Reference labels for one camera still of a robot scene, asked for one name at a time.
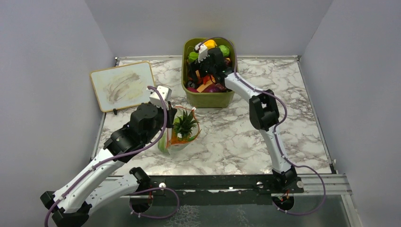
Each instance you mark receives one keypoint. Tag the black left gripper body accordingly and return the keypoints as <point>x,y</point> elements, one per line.
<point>169,114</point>

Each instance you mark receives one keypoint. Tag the magenta sweet potato toy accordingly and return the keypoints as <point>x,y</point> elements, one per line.
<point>192,89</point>

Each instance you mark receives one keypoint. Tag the purple eggplant toy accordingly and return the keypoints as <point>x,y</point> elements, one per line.
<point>214,89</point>

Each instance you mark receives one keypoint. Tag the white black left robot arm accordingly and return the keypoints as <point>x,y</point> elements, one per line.
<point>74,203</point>

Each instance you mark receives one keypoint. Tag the clear zip bag orange zipper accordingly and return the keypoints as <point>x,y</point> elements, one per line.
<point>178,147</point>

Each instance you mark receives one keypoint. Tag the black metal base rail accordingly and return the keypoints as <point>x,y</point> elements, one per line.
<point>204,190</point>

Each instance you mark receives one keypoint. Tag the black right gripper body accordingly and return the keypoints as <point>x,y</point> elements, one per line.
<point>204,66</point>

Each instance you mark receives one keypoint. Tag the small whiteboard with wooden frame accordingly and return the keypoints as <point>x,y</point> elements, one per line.
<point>123,86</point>

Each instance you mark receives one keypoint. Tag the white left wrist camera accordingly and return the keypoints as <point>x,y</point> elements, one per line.
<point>159,95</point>

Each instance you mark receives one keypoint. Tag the orange carrot toy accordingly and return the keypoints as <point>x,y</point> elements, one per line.
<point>203,80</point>

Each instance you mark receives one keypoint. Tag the green pepper toy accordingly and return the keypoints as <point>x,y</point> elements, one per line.
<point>192,57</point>

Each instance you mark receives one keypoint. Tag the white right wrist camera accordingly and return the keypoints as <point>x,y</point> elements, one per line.
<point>202,51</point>

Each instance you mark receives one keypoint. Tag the yellow bell pepper toy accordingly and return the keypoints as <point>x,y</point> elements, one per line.
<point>210,44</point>

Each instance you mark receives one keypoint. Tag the orange spiky pineapple toy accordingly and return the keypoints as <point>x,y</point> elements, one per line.
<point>186,127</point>

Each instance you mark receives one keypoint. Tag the green broccoli toy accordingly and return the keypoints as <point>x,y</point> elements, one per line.
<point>225,50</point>

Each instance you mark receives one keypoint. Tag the dark plum toy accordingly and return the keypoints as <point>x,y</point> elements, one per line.
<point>190,84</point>

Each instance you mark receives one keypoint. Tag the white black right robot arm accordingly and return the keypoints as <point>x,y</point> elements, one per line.
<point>263,110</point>

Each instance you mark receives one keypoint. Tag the green plastic bin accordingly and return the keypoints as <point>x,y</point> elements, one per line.
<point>201,100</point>

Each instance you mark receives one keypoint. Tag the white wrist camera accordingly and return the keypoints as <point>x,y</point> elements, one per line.
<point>202,51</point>
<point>159,95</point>

